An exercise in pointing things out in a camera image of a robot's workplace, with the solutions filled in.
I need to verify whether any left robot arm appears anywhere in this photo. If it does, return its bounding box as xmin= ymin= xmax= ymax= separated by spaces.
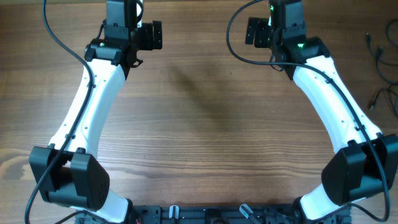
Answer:
xmin=29 ymin=0 xmax=162 ymax=223

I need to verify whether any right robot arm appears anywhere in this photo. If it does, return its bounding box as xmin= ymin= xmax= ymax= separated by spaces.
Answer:
xmin=245 ymin=1 xmax=397 ymax=223

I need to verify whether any black USB cable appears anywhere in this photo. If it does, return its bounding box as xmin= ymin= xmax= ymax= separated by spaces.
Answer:
xmin=364 ymin=18 xmax=398 ymax=86
xmin=367 ymin=85 xmax=398 ymax=120

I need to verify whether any right camera black cable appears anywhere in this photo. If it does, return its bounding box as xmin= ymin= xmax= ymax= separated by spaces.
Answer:
xmin=225 ymin=0 xmax=391 ymax=223

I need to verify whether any left camera black cable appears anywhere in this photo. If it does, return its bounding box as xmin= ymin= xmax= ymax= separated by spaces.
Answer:
xmin=24 ymin=0 xmax=95 ymax=224

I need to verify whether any camera black cable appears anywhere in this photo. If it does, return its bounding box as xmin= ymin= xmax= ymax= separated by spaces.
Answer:
xmin=24 ymin=0 xmax=95 ymax=224
xmin=225 ymin=0 xmax=391 ymax=223

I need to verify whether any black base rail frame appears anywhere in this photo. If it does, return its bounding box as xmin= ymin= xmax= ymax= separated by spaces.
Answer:
xmin=74 ymin=203 xmax=352 ymax=224

